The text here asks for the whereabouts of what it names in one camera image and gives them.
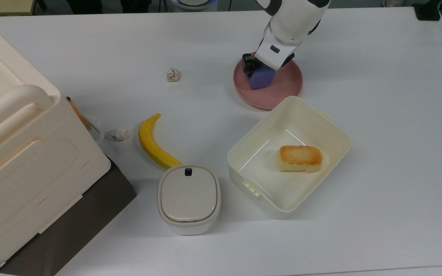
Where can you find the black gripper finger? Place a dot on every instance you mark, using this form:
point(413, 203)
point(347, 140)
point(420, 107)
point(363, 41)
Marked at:
point(288, 60)
point(251, 63)

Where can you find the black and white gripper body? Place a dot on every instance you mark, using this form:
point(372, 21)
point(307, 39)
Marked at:
point(272, 50)

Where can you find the purple cube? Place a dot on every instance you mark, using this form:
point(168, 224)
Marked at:
point(261, 79)

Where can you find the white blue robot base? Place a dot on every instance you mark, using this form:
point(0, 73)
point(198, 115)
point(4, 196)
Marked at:
point(194, 4)

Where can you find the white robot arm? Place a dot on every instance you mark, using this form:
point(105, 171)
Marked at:
point(297, 19)

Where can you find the pink plate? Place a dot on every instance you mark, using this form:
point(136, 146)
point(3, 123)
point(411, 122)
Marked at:
point(278, 94)

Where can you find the cream plastic bin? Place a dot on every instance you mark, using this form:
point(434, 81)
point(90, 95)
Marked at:
point(320, 126)

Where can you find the crumpled white paper ball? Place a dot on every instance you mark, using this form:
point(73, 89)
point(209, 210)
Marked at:
point(120, 134)
point(172, 74)

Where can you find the toasted bread piece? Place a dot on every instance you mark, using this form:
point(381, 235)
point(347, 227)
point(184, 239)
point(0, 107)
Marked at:
point(299, 158)

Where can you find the yellow banana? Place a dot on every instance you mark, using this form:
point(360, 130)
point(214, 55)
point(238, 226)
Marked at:
point(148, 142)

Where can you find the black table clamp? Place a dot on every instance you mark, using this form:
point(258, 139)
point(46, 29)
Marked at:
point(427, 12)

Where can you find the small cream lidded trash can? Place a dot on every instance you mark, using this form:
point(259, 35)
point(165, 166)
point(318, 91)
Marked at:
point(188, 197)

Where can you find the beige desk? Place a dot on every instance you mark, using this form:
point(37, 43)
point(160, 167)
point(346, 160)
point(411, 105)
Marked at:
point(2, 5)

